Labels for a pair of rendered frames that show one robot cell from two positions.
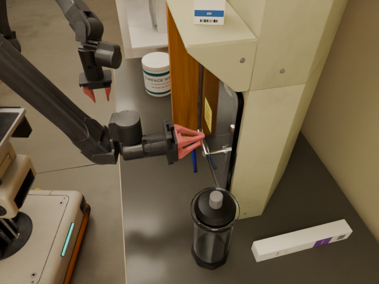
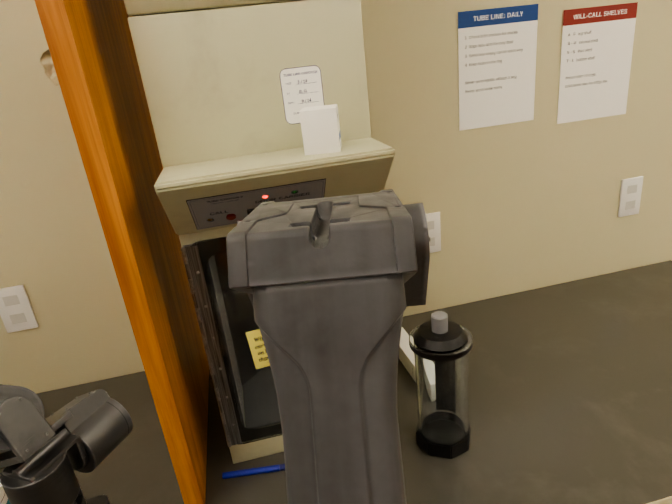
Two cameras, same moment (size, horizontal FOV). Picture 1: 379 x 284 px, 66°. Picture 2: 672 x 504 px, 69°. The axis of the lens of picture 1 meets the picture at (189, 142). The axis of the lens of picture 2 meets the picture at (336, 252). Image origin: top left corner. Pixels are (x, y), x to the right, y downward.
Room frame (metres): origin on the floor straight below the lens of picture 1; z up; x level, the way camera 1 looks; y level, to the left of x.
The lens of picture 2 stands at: (0.49, 0.68, 1.64)
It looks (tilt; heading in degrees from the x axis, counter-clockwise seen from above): 22 degrees down; 272
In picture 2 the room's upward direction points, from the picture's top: 6 degrees counter-clockwise
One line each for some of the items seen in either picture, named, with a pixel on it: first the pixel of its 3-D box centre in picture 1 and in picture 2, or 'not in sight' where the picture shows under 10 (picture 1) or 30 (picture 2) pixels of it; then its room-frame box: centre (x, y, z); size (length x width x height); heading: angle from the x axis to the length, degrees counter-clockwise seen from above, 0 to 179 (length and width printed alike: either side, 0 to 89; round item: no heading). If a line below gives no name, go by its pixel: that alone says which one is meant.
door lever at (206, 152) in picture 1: (210, 142); not in sight; (0.51, -0.05, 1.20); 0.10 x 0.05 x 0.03; 11
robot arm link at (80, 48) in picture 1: (90, 54); (46, 478); (0.81, 0.30, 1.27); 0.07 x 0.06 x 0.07; 70
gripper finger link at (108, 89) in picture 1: (101, 89); not in sight; (0.81, 0.30, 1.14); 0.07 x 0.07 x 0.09; 12
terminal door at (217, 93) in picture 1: (214, 124); (299, 335); (0.59, -0.07, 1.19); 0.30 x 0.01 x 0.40; 11
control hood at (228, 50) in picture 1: (198, 29); (279, 192); (0.58, -0.02, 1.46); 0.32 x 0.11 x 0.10; 12
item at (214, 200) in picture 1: (215, 204); (439, 331); (0.34, -0.06, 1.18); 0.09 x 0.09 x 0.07
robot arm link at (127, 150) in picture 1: (132, 146); not in sight; (0.49, 0.14, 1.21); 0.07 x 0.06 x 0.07; 102
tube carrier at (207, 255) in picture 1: (212, 230); (441, 387); (0.34, -0.06, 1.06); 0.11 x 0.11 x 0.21
